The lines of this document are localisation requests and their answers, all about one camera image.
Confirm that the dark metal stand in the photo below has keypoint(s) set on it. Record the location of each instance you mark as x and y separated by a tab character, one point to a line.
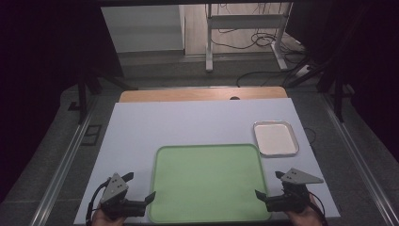
83	94
338	94

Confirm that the white power strip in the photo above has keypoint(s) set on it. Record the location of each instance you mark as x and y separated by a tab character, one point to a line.
302	70

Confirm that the green plastic tray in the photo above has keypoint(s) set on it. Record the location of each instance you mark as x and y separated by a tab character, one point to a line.
208	183

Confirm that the grey wall panel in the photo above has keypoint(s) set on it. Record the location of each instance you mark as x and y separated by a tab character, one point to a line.
144	28

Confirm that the black floor frame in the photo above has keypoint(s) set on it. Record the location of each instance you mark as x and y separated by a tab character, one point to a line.
91	135

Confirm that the white metal desk frame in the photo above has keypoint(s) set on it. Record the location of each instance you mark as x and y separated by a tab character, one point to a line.
209	40

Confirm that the person's right hand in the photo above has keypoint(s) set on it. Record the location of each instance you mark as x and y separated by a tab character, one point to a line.
302	218

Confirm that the white table board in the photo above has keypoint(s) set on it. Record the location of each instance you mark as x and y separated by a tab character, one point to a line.
188	122

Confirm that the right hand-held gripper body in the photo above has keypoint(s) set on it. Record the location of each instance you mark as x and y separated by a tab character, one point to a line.
293	196

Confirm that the person's left hand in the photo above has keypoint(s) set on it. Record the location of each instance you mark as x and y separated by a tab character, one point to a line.
103	220

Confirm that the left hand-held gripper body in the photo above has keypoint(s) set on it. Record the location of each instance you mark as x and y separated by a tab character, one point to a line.
116	191

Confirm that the aluminium floor rail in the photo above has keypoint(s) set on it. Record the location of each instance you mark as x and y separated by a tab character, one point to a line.
360	163
62	169

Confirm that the small metal tray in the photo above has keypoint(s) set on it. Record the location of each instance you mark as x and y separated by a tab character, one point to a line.
276	139

